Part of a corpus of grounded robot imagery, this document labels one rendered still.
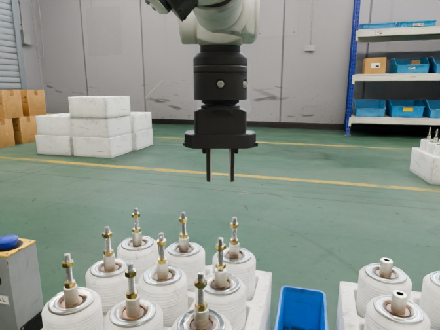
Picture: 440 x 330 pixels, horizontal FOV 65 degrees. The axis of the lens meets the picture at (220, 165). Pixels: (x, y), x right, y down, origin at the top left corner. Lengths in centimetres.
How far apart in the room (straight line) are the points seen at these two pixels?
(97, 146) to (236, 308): 275
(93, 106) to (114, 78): 344
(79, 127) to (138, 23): 343
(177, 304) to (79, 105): 278
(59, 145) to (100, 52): 355
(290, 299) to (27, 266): 61
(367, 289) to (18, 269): 67
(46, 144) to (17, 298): 291
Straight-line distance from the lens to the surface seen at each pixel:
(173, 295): 69
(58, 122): 354
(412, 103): 540
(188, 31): 57
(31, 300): 83
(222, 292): 66
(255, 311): 74
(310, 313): 97
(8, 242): 78
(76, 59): 714
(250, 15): 51
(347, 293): 84
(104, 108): 318
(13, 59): 718
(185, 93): 601
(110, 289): 74
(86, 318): 66
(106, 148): 324
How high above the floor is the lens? 61
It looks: 13 degrees down
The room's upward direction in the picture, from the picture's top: straight up
